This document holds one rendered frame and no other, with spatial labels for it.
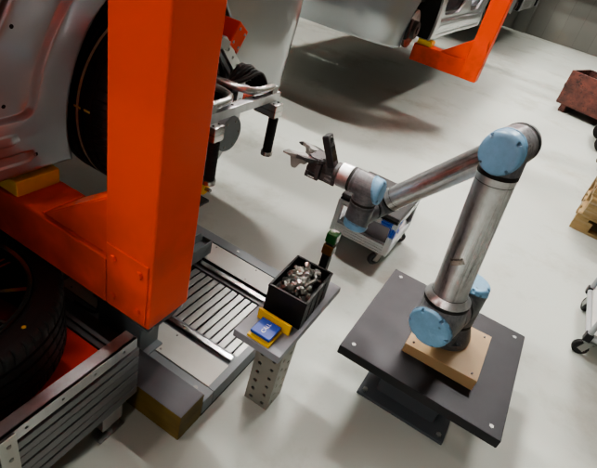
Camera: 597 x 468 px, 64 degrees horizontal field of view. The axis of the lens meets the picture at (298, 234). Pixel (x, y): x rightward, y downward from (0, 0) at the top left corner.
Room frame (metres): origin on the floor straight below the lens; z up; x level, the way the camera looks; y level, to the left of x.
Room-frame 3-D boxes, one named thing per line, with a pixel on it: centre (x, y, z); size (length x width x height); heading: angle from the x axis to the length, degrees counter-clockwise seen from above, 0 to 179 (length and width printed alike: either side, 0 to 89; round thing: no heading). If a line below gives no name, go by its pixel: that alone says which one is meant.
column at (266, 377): (1.18, -0.04, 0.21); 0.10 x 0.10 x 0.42; 69
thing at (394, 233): (2.42, -0.40, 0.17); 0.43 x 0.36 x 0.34; 159
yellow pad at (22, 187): (1.16, 0.84, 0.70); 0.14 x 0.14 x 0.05; 69
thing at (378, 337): (1.41, -0.64, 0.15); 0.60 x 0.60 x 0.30; 69
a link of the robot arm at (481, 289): (1.40, -0.63, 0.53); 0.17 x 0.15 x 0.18; 146
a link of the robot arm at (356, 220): (1.50, -0.19, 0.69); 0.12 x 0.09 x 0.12; 146
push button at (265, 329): (1.05, 0.01, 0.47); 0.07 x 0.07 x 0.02; 69
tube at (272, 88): (1.62, 0.33, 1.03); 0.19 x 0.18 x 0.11; 69
